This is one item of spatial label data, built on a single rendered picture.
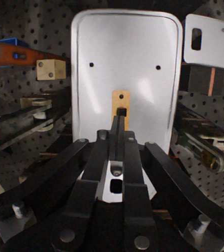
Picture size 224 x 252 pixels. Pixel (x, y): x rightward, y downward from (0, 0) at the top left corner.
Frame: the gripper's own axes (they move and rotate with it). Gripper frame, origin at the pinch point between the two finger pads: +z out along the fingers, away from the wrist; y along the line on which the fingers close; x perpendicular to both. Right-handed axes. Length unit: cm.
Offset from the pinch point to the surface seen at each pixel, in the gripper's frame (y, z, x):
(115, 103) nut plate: -1.0, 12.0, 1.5
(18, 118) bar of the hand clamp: -13.9, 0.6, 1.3
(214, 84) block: 21.0, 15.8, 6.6
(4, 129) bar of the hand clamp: -15.1, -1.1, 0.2
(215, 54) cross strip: 19.1, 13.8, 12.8
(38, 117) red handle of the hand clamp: -14.1, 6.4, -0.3
